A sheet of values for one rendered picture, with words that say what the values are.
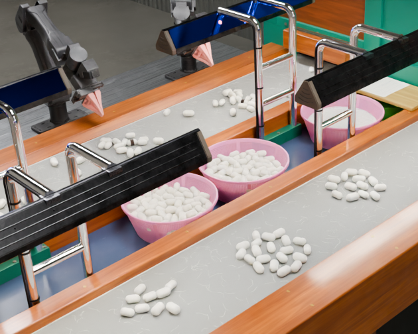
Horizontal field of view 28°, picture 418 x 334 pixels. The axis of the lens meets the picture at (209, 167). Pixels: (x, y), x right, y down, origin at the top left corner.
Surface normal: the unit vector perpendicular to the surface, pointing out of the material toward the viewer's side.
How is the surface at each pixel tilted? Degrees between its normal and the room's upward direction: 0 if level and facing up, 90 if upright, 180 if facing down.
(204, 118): 0
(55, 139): 0
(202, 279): 0
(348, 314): 90
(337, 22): 90
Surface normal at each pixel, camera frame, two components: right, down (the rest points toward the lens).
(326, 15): -0.74, 0.37
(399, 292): 0.67, 0.33
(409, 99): -0.06, -0.87
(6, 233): 0.54, -0.18
